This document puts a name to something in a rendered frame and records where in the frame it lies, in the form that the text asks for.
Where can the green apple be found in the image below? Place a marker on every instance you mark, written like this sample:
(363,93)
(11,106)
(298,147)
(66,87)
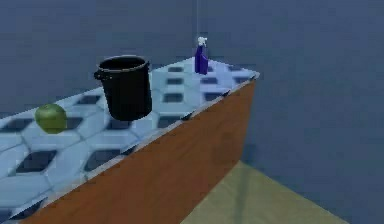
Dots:
(50,118)

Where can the purple spray bottle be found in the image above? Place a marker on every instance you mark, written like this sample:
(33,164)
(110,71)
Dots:
(201,61)

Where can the brown counter with tiled top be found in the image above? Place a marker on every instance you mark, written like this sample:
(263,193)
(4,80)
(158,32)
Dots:
(160,156)

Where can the black pot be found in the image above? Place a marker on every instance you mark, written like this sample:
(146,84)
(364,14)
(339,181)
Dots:
(127,90)

